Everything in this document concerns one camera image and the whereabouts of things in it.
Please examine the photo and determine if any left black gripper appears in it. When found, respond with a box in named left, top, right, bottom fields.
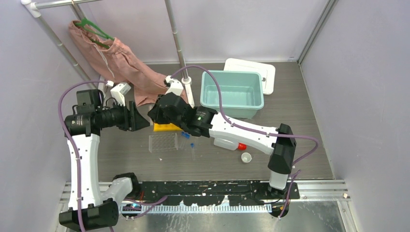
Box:
left=96, top=99, right=149, bottom=131

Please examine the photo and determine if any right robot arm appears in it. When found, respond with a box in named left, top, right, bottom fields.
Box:
left=147, top=93, right=296, bottom=199

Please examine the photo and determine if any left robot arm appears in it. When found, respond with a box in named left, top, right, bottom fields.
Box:
left=59, top=89, right=150, bottom=232

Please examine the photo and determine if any yellow test tube rack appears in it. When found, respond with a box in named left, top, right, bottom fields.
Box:
left=153, top=123, right=182, bottom=132

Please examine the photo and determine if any clear well plate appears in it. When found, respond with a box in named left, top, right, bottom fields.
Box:
left=148, top=133, right=178, bottom=153

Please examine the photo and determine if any pink cloth garment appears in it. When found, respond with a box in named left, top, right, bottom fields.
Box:
left=68, top=23, right=167, bottom=106

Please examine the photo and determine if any white squeeze bottle red cap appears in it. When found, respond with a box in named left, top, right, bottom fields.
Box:
left=214, top=138, right=247, bottom=150

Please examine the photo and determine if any teal plastic bin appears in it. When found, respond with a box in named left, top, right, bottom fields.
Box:
left=200, top=70, right=264, bottom=118

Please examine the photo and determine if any small white cup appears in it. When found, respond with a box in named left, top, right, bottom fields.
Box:
left=241, top=152, right=252, bottom=163

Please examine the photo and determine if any green clothes hanger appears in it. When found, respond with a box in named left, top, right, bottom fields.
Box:
left=69, top=17, right=115, bottom=50

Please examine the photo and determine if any white bin lid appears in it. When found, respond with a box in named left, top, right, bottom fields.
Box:
left=222, top=58, right=276, bottom=95

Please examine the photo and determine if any metal clothes rack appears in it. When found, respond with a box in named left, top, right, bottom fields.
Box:
left=20, top=0, right=195, bottom=110

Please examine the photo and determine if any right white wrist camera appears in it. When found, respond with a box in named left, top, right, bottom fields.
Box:
left=164, top=75, right=184, bottom=96

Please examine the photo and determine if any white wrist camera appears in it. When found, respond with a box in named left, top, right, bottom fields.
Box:
left=164, top=75, right=184, bottom=96
left=106, top=81, right=131, bottom=106

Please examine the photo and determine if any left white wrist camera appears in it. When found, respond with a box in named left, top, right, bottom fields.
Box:
left=106, top=81, right=131, bottom=106

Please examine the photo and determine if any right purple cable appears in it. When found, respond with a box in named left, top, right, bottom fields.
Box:
left=170, top=65, right=320, bottom=220

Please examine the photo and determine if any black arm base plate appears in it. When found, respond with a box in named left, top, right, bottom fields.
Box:
left=129, top=180, right=300, bottom=206

